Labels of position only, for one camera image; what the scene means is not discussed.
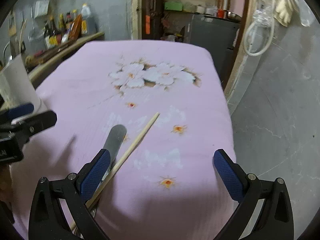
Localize dark grey refrigerator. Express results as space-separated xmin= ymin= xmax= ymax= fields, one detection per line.
xmin=189 ymin=14 xmax=240 ymax=85

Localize clear hanging plastic bag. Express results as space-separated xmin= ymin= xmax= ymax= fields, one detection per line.
xmin=299 ymin=0 xmax=316 ymax=27

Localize beige rubber gloves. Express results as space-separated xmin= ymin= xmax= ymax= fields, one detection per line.
xmin=273 ymin=0 xmax=299 ymax=27

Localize pink floral table cloth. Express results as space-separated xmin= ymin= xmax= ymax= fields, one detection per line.
xmin=11 ymin=41 xmax=235 ymax=239

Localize person's left hand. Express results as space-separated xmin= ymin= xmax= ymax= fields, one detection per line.
xmin=0 ymin=164 xmax=13 ymax=204

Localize wooden chopstick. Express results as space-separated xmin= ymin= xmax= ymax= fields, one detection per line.
xmin=86 ymin=112 xmax=160 ymax=211
xmin=18 ymin=20 xmax=27 ymax=53

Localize red cup on fridge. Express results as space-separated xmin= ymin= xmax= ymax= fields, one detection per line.
xmin=217 ymin=9 xmax=225 ymax=18

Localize white hose loop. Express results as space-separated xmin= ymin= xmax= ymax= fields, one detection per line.
xmin=242 ymin=4 xmax=276 ymax=57

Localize dark soy sauce bottle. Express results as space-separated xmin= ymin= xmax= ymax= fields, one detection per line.
xmin=43 ymin=21 xmax=51 ymax=49

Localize wooden cutting board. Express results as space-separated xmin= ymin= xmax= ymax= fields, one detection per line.
xmin=24 ymin=38 xmax=83 ymax=67

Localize large cooking oil jug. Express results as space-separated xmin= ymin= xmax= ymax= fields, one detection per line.
xmin=81 ymin=3 xmax=97 ymax=36

